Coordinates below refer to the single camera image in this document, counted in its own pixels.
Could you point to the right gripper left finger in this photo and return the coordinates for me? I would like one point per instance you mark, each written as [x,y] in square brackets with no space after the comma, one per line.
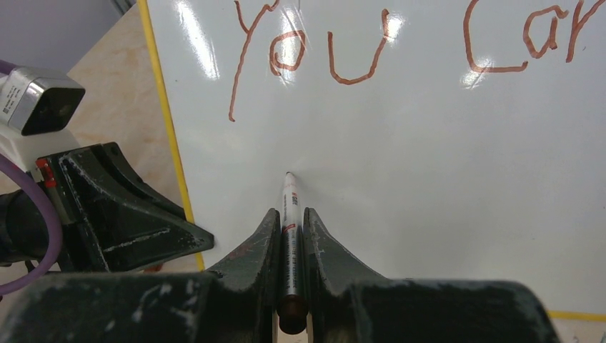
[232,301]

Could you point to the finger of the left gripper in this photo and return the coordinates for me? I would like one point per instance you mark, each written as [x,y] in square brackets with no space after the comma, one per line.
[112,220]

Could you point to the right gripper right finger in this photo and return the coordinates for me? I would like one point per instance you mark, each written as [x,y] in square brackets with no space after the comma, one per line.
[350,302]

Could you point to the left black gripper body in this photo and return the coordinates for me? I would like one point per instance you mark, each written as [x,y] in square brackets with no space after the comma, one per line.
[53,216]

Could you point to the white marker pen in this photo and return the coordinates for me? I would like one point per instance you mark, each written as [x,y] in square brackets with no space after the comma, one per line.
[292,306]

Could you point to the yellow framed whiteboard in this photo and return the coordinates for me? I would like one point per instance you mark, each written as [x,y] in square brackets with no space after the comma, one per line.
[436,139]

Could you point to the brown marker cap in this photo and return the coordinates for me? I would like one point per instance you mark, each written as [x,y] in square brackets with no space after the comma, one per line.
[153,269]

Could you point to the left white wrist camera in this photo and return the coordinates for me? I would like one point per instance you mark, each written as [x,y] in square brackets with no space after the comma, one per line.
[36,106]

